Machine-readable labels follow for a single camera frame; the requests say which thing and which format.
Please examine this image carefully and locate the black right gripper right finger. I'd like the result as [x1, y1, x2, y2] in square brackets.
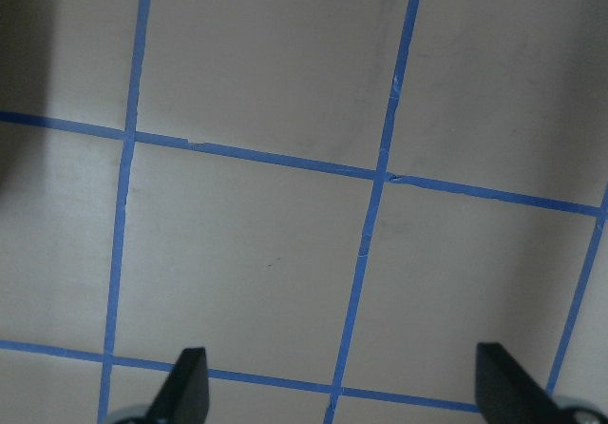
[475, 342, 576, 424]

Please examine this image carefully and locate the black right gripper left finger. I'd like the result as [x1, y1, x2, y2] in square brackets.
[143, 347, 210, 424]

